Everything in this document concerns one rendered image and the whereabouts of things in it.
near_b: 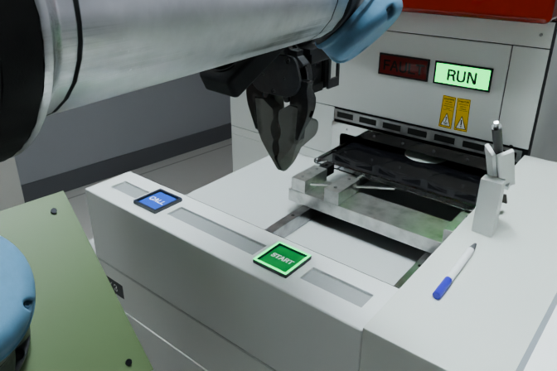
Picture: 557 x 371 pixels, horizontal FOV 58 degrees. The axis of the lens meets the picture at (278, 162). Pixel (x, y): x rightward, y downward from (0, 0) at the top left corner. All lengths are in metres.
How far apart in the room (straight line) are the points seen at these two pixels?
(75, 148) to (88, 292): 2.45
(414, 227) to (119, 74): 0.79
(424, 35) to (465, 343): 0.70
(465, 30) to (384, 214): 0.40
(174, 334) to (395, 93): 0.69
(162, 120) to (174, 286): 2.63
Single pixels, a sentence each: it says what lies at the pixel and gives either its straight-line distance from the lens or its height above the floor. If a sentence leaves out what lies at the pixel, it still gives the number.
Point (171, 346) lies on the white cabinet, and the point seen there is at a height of 0.73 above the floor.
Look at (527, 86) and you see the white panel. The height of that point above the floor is 1.10.
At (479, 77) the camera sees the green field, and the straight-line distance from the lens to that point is 1.09.
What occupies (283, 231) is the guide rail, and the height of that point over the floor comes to 0.84.
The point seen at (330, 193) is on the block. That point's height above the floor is 0.90.
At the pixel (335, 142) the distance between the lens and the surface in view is 1.27.
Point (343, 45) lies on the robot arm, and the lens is 0.40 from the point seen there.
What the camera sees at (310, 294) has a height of 0.96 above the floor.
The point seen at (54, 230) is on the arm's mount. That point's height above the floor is 0.99.
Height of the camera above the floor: 1.35
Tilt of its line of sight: 24 degrees down
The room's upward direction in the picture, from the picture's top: straight up
